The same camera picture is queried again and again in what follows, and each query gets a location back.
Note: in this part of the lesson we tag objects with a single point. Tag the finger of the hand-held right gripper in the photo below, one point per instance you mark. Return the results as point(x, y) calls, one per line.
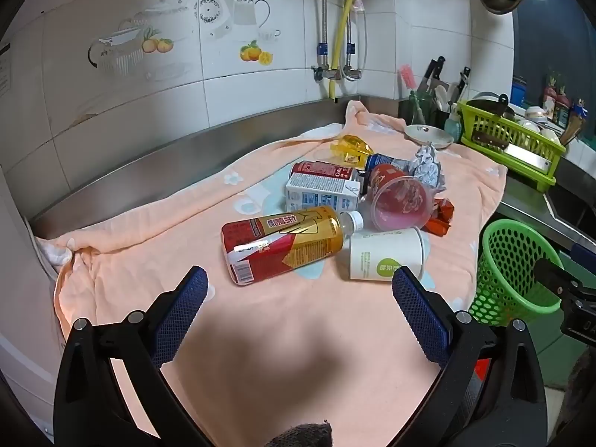
point(556, 274)

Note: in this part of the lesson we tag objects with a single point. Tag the dark red drink can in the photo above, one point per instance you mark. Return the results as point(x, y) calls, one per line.
point(316, 169)

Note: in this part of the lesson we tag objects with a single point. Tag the white milk carton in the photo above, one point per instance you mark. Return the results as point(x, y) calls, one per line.
point(316, 193)

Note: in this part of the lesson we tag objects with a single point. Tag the lime green dish rack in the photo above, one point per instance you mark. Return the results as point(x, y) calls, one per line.
point(512, 142)

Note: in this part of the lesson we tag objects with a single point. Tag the stainless steel sink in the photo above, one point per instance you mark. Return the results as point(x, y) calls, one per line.
point(577, 214)

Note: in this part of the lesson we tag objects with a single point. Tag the red-label sauce jar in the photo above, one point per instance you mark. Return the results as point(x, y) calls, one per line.
point(562, 109)
point(550, 100)

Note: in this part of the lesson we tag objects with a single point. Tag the pale teal bottle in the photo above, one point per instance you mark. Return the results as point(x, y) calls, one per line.
point(452, 128)

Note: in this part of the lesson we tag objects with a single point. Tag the patterned ceramic bowl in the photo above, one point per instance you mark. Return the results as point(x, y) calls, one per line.
point(535, 112)

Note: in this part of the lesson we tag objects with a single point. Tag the red snack wrapper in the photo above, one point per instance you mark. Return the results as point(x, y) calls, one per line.
point(442, 216)

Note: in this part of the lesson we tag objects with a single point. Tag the black frying pan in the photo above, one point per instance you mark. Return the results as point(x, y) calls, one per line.
point(489, 105)

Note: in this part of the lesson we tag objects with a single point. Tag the peach flower-print towel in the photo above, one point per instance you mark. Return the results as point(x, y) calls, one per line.
point(233, 335)

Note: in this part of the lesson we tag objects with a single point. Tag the white appliance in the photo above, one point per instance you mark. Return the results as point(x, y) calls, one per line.
point(18, 288)

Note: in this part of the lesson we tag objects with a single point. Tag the white bowl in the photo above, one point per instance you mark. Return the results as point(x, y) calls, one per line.
point(531, 126)

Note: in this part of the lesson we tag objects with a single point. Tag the yellow plastic wrapper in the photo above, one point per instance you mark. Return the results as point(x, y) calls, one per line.
point(351, 146)

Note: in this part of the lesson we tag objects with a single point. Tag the bundle of wooden chopsticks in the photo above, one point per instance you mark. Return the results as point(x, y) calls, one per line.
point(572, 125)

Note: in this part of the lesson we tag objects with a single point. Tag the metal wall valve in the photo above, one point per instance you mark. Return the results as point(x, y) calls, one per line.
point(326, 73)
point(352, 74)

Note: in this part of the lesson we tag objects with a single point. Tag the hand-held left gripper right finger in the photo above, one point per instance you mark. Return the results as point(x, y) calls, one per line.
point(419, 312)

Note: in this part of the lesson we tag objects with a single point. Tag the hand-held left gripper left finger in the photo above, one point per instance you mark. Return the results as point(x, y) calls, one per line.
point(181, 309)

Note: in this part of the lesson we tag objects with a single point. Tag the blue and silver drink can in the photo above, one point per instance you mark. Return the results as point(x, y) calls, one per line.
point(375, 160)

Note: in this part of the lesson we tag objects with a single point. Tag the silver foil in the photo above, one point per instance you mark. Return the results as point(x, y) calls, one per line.
point(426, 167)

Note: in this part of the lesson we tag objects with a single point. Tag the white paper cup green label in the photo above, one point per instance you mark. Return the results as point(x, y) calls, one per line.
point(382, 254)

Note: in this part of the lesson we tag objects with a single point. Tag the green cabinet drawer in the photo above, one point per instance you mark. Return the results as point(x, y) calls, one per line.
point(549, 358)

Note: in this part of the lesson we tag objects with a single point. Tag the blue jar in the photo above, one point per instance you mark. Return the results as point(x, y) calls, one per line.
point(519, 91)

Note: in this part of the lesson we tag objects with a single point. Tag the clear pink plastic cup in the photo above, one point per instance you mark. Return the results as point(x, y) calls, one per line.
point(400, 205)

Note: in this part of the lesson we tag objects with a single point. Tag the red and gold drink bottle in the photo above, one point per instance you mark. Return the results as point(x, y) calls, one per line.
point(288, 242)

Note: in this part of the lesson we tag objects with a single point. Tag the green perforated plastic basket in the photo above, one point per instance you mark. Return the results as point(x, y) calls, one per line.
point(493, 265)

